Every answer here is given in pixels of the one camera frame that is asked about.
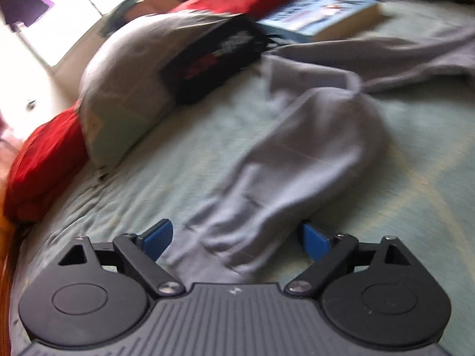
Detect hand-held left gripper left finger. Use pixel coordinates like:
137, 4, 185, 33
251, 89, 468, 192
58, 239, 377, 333
59, 220, 186, 298

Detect green box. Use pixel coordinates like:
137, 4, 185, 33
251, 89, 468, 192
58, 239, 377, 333
100, 0, 132, 38

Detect light grey pants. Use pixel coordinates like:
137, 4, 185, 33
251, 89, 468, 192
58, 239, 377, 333
161, 22, 475, 280

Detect green checked bed blanket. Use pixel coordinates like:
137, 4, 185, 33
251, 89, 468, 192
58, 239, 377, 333
9, 0, 475, 356

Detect window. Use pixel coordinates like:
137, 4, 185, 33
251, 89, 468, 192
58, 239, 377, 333
22, 0, 175, 67

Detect black pencil pouch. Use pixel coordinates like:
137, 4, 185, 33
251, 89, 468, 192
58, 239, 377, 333
159, 15, 271, 106

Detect blue paperback book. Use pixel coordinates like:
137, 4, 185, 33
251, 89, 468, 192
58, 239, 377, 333
256, 0, 383, 43

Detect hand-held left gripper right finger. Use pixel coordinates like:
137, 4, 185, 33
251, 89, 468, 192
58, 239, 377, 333
284, 222, 412, 299

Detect grey pillow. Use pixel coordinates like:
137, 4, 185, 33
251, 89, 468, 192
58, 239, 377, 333
80, 9, 260, 167

